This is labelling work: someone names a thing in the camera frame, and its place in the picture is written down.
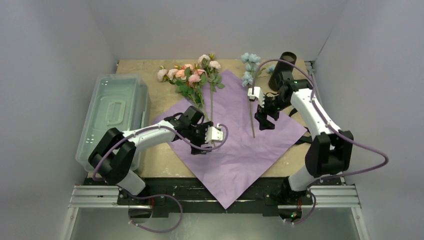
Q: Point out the clear plastic storage box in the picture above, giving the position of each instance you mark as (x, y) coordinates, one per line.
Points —
(119, 101)

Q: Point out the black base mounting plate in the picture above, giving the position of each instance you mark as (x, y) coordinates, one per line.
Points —
(266, 196)

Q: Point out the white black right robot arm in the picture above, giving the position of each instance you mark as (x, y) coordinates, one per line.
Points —
(330, 149)

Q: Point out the white pink rose stem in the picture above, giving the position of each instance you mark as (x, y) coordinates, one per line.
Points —
(212, 68)

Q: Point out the purple tissue paper sheet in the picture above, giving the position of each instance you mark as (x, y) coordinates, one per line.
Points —
(229, 170)

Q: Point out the aluminium frame rail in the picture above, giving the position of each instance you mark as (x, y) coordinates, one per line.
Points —
(108, 197)

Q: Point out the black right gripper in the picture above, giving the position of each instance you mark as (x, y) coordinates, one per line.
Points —
(265, 108)

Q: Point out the loose blue flower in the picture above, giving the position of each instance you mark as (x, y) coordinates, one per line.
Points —
(270, 69)

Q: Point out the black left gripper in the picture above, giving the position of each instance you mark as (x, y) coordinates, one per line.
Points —
(203, 127)

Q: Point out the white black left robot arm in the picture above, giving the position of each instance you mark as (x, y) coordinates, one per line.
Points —
(114, 153)

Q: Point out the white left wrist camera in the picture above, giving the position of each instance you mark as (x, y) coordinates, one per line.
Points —
(214, 134)

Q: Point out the peach pink rose stem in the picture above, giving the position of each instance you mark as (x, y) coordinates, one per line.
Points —
(190, 81)

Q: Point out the pale pink rose stem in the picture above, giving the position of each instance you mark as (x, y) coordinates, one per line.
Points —
(166, 75)

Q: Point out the black cylindrical vase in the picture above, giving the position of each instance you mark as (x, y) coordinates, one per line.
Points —
(282, 71)

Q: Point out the blue flower stem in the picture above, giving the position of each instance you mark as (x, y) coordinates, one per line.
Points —
(251, 62)

